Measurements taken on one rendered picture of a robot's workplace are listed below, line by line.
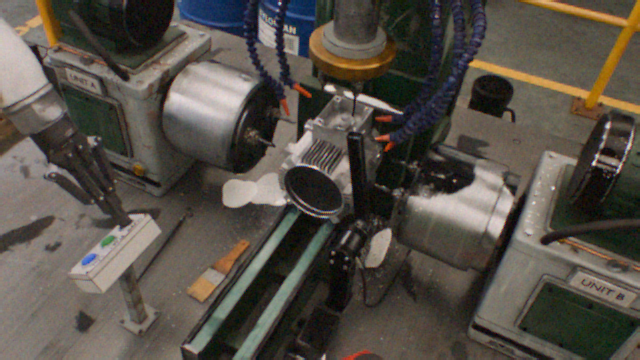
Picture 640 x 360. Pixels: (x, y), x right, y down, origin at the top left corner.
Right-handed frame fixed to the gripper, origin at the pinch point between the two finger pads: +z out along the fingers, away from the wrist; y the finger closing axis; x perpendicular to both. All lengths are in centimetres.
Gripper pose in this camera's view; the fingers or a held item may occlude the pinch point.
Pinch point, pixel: (114, 209)
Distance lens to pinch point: 115.7
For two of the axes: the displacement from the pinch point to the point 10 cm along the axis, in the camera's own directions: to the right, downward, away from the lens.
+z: 4.2, 7.8, 4.6
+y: 4.5, -6.2, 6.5
